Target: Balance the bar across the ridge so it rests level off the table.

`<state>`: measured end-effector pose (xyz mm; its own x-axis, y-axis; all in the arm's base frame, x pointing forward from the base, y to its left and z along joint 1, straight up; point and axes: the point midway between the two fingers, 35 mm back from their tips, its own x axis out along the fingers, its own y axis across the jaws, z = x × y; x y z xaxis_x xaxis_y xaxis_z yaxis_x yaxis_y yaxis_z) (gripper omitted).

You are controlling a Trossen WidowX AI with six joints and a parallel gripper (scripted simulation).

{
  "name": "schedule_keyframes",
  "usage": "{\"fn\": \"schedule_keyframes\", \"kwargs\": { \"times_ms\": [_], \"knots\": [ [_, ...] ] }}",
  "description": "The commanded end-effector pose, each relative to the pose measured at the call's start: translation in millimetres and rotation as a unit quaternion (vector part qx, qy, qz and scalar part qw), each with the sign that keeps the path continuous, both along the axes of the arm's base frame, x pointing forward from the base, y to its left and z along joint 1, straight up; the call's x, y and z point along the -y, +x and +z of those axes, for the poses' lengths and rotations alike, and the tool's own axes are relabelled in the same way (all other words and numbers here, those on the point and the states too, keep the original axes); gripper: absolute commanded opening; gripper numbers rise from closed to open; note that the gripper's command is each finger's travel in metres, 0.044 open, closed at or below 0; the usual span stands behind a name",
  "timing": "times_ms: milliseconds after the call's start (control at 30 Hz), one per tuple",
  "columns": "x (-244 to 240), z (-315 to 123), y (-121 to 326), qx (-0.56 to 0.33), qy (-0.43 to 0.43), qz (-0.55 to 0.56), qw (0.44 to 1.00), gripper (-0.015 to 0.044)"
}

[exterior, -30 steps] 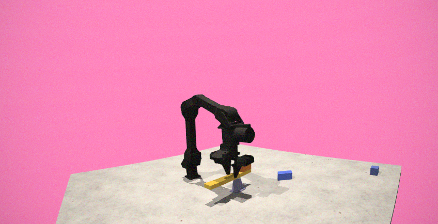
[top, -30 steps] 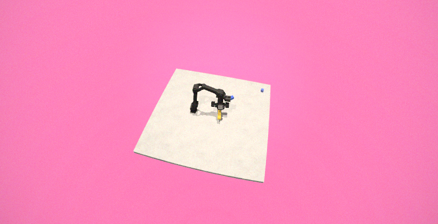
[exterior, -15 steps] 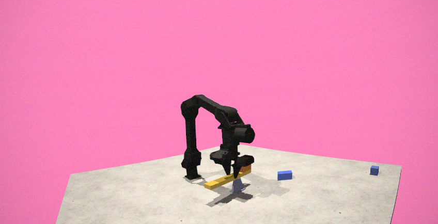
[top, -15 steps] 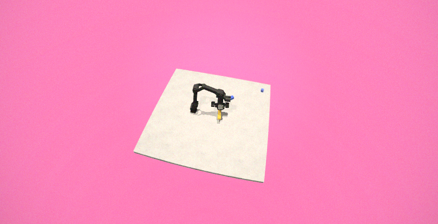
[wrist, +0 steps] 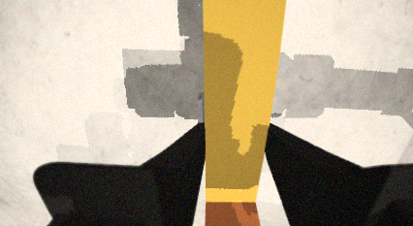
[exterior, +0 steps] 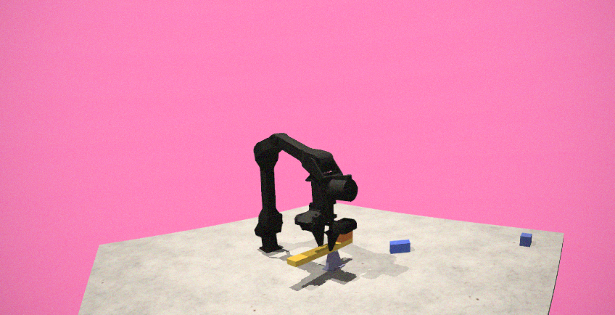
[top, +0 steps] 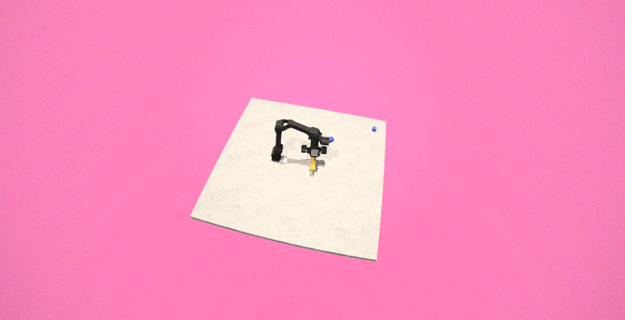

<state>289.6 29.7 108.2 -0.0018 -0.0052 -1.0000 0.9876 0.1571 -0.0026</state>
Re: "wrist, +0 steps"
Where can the yellow bar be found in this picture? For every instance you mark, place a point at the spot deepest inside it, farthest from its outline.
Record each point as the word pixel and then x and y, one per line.
pixel 242 44

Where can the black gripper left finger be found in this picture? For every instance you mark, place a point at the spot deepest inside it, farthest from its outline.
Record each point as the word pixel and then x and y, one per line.
pixel 162 191

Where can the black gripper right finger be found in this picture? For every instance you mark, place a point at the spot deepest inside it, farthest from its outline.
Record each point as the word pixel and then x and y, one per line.
pixel 319 188

